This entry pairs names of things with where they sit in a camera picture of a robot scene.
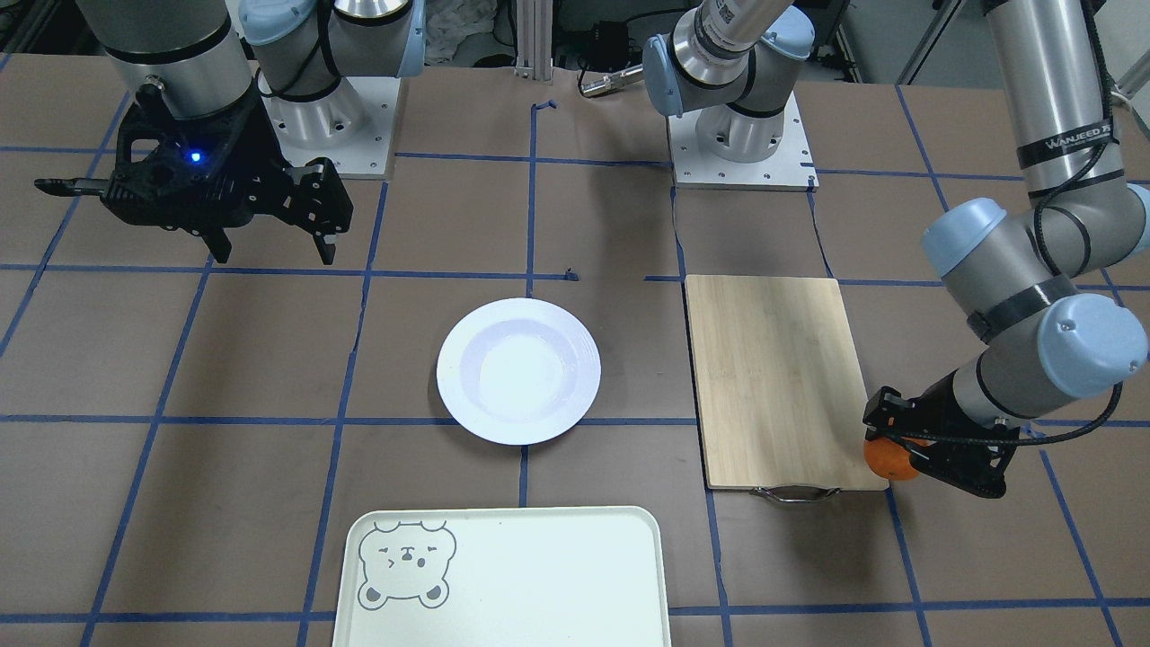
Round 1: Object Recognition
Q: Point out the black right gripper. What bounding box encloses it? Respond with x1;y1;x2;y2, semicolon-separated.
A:
35;83;353;265

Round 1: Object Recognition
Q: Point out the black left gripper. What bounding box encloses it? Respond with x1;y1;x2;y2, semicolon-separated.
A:
863;373;1022;499

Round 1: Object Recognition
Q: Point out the orange fruit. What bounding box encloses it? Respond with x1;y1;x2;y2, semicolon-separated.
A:
863;437;920;482

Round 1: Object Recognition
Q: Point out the white round plate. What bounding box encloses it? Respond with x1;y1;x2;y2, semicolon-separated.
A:
436;296;601;446

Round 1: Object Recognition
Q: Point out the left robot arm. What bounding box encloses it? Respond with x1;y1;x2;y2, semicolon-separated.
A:
641;1;1147;499

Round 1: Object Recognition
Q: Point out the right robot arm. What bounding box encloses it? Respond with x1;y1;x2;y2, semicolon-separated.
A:
35;1;426;265

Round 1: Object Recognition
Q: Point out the cream bear tray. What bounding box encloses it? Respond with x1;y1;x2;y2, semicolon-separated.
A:
332;504;672;646

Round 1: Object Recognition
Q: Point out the bamboo cutting board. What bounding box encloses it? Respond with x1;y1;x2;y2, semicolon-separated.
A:
685;274;889;503

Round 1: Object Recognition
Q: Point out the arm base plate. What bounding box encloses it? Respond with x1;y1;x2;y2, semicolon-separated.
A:
263;76;403;180
667;93;820;191

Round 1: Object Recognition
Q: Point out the aluminium frame post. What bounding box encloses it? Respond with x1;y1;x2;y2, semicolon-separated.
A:
514;0;554;84

